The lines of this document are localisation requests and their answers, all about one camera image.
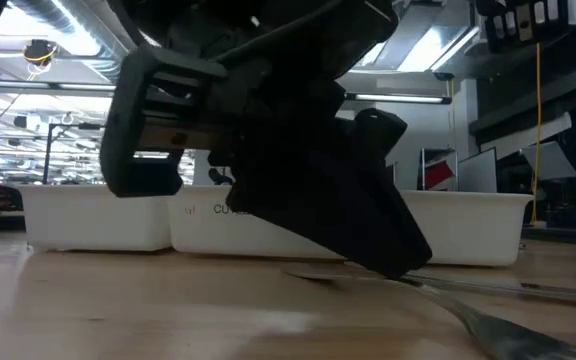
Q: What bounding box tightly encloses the white cutlery organizer tray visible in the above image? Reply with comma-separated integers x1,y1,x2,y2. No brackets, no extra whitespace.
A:
19,183,535,268

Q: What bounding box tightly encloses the silver table knife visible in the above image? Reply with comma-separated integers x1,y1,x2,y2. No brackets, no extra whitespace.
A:
402,272,576,307

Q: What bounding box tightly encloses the silver fork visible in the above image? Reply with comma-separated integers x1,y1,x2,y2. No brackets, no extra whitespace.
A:
282,267,576,360

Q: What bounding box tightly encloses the long ceiling light bar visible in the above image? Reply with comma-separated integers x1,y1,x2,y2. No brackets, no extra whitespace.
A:
0,78,453,106

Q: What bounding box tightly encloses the red and white panel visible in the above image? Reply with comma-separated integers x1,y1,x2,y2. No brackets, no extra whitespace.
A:
419,147,458,192

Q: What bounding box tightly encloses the grey tilted panel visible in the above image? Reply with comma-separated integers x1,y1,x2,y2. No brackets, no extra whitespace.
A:
519,140,576,182

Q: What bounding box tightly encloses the silver ventilation duct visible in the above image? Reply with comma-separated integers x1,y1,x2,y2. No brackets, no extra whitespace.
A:
5,0,142,56

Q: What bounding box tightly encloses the black rig frame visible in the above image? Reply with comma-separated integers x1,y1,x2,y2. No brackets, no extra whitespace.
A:
41,121,105,187

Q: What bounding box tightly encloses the black cable reel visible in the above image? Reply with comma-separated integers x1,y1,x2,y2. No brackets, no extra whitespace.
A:
21,38,60,67

